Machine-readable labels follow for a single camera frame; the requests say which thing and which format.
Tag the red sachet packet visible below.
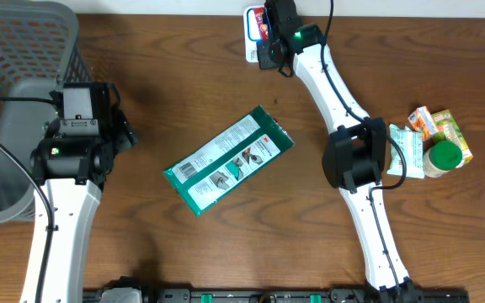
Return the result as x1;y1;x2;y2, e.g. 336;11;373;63
253;7;269;40

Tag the small orange box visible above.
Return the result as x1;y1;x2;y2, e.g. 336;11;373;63
408;106;439;141

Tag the mint green wipes pack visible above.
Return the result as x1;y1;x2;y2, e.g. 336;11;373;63
387;124;425;179

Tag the green yellow juice carton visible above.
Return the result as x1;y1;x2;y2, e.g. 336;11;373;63
431;109;473;168

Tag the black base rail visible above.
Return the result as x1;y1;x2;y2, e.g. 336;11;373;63
82;287;471;303

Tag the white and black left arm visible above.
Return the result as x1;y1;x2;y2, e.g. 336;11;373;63
20;107;137;302

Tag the white jar green lid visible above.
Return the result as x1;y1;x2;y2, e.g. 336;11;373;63
423;141;463;178

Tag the white barcode scanner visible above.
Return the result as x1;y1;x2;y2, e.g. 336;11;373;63
242;5;264;63

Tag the dark grey plastic mesh basket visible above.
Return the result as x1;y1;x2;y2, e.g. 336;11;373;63
0;1;92;224

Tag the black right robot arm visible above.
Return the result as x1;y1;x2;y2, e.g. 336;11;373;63
257;24;408;292

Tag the green 3M package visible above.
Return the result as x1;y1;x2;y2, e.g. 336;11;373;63
163;106;294;216

